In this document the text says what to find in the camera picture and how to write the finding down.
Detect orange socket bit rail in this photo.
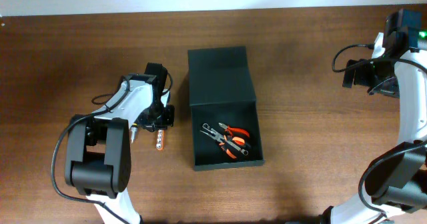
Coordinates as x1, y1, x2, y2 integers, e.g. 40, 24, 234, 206
155, 130, 165, 151

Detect yellow black screwdriver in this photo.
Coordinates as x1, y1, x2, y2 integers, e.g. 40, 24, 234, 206
129, 123, 139, 143

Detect silver ring wrench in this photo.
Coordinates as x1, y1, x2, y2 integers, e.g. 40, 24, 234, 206
201, 123, 250, 157

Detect black orange needle-nose pliers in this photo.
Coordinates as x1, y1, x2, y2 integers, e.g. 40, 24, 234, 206
199, 125, 252, 160

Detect dark green box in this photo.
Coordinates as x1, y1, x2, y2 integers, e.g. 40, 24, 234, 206
187, 46, 264, 171

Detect small red cutting pliers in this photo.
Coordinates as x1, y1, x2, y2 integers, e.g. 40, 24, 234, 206
218, 123, 250, 138

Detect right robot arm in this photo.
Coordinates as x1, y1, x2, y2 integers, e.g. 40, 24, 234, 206
317, 9, 426, 223

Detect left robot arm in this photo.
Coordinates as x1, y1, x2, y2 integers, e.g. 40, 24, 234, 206
62, 63, 174, 223

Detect left black cable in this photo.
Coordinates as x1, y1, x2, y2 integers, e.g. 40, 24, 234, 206
50, 71, 174, 224

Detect black cable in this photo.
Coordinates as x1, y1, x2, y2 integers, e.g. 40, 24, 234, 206
50, 71, 174, 224
332, 43, 427, 224

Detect right black cable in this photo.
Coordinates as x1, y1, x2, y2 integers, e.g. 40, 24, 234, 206
332, 43, 427, 224

